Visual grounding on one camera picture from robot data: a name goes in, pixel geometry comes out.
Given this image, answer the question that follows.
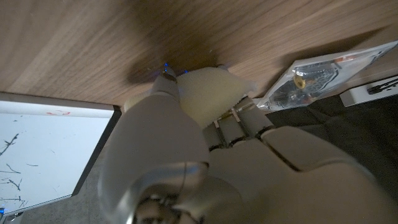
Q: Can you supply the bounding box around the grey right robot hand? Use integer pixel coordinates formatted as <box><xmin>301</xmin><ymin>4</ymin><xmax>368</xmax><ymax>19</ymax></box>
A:
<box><xmin>0</xmin><ymin>207</ymin><xmax>25</xmax><ymax>224</ymax></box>

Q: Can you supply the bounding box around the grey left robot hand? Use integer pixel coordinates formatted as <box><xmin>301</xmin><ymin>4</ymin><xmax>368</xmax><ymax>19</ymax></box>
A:
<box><xmin>98</xmin><ymin>63</ymin><xmax>398</xmax><ymax>224</ymax></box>

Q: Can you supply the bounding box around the small whiteboard with black frame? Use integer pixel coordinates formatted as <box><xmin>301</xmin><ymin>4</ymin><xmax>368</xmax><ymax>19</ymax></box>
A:
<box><xmin>0</xmin><ymin>91</ymin><xmax>123</xmax><ymax>217</ymax></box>

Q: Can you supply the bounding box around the pale yellow sponge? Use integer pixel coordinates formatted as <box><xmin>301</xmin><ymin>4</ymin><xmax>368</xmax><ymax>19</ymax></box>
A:
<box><xmin>124</xmin><ymin>67</ymin><xmax>257</xmax><ymax>129</ymax></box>

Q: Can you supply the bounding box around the clear plastic package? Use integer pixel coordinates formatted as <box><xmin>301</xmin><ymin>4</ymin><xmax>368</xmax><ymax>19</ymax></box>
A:
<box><xmin>256</xmin><ymin>40</ymin><xmax>398</xmax><ymax>112</ymax></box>

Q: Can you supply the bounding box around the black backdrop curtain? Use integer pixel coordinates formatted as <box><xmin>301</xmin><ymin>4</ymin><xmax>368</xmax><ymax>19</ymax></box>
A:
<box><xmin>267</xmin><ymin>93</ymin><xmax>398</xmax><ymax>200</ymax></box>

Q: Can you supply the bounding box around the white power strip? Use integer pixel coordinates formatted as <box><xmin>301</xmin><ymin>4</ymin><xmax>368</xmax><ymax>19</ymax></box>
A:
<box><xmin>339</xmin><ymin>75</ymin><xmax>398</xmax><ymax>108</ymax></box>

